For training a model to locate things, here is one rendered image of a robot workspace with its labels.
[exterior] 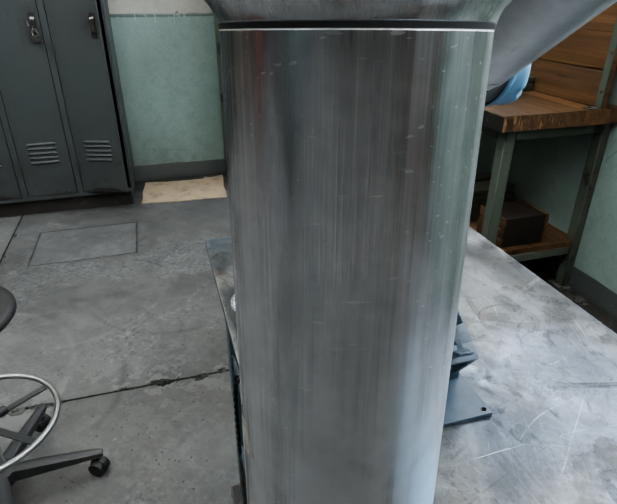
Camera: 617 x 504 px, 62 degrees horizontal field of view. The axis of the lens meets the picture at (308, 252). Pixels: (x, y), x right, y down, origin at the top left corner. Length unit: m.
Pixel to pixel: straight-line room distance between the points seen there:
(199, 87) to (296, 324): 3.76
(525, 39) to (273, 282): 0.27
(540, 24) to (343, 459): 0.27
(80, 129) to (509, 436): 3.07
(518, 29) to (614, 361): 0.63
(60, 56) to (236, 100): 3.24
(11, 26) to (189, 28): 1.10
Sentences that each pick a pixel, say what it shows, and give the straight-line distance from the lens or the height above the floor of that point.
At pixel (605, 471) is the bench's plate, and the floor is 0.80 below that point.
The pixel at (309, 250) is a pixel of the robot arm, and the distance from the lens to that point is 0.15.
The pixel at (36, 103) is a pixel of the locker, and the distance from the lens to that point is 3.46.
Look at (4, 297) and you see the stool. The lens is 1.48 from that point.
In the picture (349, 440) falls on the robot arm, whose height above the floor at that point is 1.17.
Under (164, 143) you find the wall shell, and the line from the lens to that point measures 3.98.
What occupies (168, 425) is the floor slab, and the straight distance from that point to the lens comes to 1.86.
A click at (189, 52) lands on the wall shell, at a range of 3.87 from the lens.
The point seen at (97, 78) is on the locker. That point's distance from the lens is 3.33.
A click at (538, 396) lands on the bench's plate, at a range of 0.80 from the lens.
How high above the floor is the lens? 1.30
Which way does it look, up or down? 28 degrees down
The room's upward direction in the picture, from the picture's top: straight up
